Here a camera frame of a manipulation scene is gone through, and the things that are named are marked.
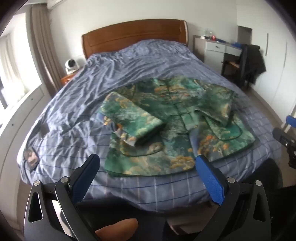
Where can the wooden nightstand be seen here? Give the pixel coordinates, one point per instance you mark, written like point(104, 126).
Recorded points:
point(68, 78)

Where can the green patterned jacket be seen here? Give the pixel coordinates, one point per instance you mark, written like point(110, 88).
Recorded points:
point(161, 109)

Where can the white window bench cabinet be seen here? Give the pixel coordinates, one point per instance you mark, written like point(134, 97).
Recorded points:
point(20, 115)

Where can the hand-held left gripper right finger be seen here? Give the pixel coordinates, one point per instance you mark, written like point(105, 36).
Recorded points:
point(211, 180)

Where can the beige curtain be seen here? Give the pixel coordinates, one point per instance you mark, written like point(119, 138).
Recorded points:
point(42, 46)

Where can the white desk fan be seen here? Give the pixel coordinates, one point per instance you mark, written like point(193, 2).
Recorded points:
point(70, 65)

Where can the black coat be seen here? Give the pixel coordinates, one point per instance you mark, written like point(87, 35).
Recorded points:
point(251, 62)

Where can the white desk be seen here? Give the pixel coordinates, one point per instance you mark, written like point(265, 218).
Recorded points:
point(212, 48)

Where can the person's left hand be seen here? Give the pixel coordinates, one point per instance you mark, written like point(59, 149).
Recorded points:
point(115, 230)

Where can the clear bottles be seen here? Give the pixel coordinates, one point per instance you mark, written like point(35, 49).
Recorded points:
point(205, 33)

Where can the window with sheer curtain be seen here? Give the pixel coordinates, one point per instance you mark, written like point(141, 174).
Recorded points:
point(16, 64)

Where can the blue checked bed sheet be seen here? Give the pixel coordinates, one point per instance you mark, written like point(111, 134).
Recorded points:
point(138, 64)

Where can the wooden chair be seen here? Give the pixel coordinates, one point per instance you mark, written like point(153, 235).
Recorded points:
point(229, 66)

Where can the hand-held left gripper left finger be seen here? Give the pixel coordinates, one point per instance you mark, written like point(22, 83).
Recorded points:
point(84, 180)

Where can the small blue item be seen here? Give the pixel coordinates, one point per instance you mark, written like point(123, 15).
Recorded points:
point(221, 41)

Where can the wooden headboard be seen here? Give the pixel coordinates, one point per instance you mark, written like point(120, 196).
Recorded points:
point(134, 32)

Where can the blue box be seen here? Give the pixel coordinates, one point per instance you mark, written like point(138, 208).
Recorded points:
point(238, 45)

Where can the white wardrobe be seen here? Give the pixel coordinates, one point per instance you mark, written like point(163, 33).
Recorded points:
point(279, 58)

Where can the blue plastic object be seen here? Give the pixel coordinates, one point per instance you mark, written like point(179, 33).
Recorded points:
point(291, 122)

